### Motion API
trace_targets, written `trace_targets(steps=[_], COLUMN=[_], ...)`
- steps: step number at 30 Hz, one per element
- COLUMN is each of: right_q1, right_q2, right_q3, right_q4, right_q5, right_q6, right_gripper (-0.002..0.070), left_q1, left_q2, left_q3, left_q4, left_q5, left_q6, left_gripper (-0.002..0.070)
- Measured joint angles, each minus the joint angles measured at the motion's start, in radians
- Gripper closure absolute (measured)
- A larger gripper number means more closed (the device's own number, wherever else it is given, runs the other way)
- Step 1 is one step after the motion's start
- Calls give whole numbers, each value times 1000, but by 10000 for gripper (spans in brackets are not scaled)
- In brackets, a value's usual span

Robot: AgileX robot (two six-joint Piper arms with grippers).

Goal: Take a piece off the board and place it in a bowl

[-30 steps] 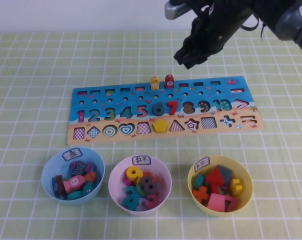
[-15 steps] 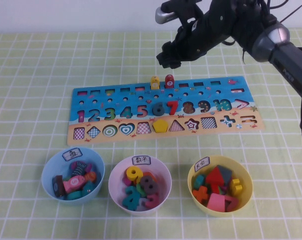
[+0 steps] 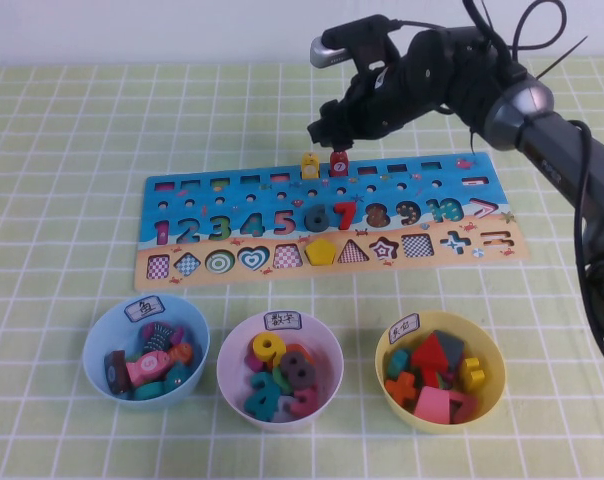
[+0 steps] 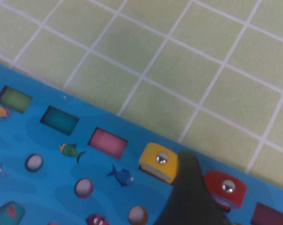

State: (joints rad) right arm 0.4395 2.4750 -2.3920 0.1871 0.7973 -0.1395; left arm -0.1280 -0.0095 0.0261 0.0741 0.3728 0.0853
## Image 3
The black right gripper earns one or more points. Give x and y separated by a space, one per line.
377 110

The red fish piece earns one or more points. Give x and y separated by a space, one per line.
338 167

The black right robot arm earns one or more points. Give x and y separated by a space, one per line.
542 145

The yellow fish piece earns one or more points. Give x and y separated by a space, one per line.
309 167

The red number seven piece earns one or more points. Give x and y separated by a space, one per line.
349 212

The grey number six piece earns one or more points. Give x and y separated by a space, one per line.
318 220

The yellow pentagon piece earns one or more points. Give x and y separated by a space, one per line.
321 252

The blue number puzzle board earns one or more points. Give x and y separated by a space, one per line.
292 272

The orange number piece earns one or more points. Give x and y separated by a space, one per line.
302 349

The yellow number nine piece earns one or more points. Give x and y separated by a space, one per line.
267 347

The teal sign piece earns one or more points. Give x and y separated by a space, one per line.
398 364

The red triangle piece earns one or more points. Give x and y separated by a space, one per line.
429 355

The grey number eight piece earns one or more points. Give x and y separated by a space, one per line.
298 370

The grey block piece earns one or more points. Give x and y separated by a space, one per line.
453 347

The green number piece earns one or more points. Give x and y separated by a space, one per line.
281 378

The magenta fish piece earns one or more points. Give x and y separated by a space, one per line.
180 334

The pink plastic bowl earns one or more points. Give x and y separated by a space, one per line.
229 370

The orange plus sign piece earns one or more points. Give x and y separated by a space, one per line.
402 389

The orange fish piece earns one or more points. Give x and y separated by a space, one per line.
181 352

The navy striped fish piece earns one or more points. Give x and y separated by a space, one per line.
157 336

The teal number four piece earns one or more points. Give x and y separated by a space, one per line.
262 397

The yellow equals sign piece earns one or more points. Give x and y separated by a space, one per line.
471 375

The yellow plastic bowl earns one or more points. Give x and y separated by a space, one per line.
492 370

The pink square piece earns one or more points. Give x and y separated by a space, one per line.
432 405

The teal fish piece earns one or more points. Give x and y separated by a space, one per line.
178 380
149 392

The pink angled sign piece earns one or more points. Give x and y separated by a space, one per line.
464 406

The brown fish piece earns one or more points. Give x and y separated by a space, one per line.
116 372

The light blue plastic bowl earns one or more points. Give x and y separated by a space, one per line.
97 360

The white label with two characters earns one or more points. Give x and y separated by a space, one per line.
283 321

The white handwritten slanted label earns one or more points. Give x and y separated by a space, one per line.
405 328

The white label with fish character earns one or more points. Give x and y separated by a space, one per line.
144 308

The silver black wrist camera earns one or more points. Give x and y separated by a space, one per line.
352 40

